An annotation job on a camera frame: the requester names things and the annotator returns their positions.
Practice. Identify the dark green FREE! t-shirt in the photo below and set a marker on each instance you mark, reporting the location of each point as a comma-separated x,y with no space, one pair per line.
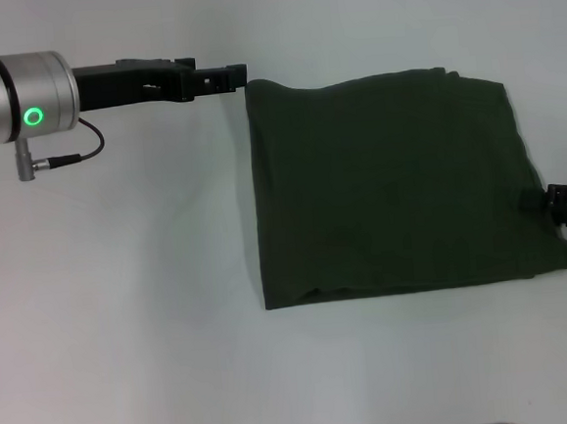
389,184

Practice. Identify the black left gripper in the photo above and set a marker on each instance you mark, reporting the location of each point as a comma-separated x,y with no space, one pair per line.
126,84

